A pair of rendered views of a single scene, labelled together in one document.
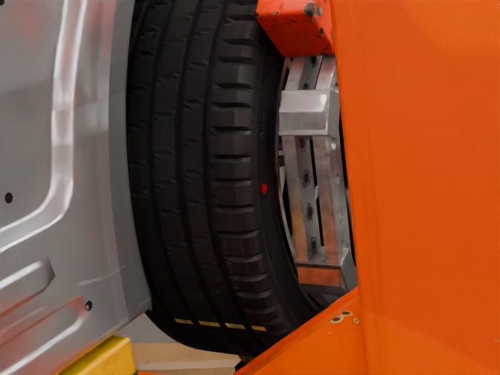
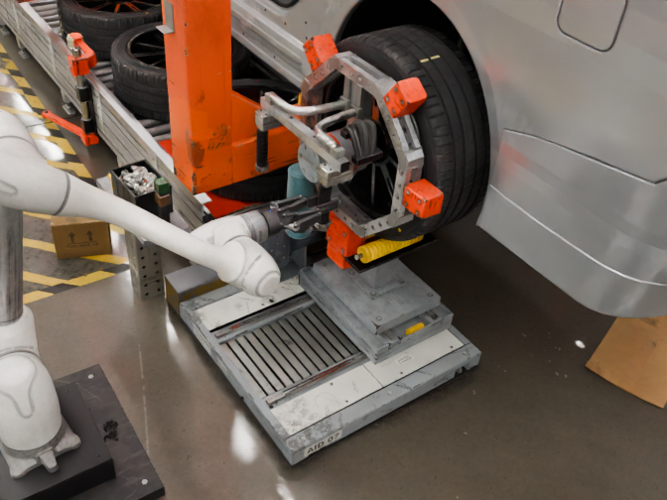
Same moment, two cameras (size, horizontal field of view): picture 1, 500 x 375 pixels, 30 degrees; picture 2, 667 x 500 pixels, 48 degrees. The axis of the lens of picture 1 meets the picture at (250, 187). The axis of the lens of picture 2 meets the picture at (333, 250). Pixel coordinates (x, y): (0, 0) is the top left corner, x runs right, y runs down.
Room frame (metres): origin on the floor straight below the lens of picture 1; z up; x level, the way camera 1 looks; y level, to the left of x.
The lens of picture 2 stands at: (2.00, -2.09, 2.07)
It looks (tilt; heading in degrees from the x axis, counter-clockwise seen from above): 39 degrees down; 111
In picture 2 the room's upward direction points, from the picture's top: 6 degrees clockwise
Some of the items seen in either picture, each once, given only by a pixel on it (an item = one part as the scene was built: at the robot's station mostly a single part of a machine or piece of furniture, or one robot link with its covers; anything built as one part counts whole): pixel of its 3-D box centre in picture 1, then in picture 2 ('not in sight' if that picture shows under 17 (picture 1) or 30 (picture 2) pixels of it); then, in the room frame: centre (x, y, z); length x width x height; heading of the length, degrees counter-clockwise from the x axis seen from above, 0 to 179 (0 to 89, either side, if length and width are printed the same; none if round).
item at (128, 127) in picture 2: not in sight; (90, 90); (-0.32, 0.48, 0.28); 2.47 x 0.09 x 0.22; 150
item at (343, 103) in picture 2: not in sight; (308, 90); (1.18, -0.26, 1.03); 0.19 x 0.18 x 0.11; 60
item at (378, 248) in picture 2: not in sight; (391, 243); (1.48, -0.18, 0.51); 0.29 x 0.06 x 0.06; 60
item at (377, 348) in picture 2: not in sight; (373, 298); (1.41, -0.06, 0.13); 0.50 x 0.36 x 0.10; 150
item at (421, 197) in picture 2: not in sight; (422, 198); (1.60, -0.36, 0.85); 0.09 x 0.08 x 0.07; 150
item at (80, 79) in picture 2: not in sight; (83, 97); (-0.28, 0.38, 0.30); 0.09 x 0.05 x 0.50; 150
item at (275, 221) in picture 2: not in sight; (276, 219); (1.27, -0.63, 0.83); 0.09 x 0.08 x 0.07; 60
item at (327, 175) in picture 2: not in sight; (334, 172); (1.37, -0.47, 0.93); 0.09 x 0.05 x 0.05; 60
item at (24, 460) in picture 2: not in sight; (36, 437); (0.92, -1.28, 0.41); 0.22 x 0.18 x 0.06; 153
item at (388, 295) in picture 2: not in sight; (379, 260); (1.41, -0.06, 0.32); 0.40 x 0.30 x 0.28; 150
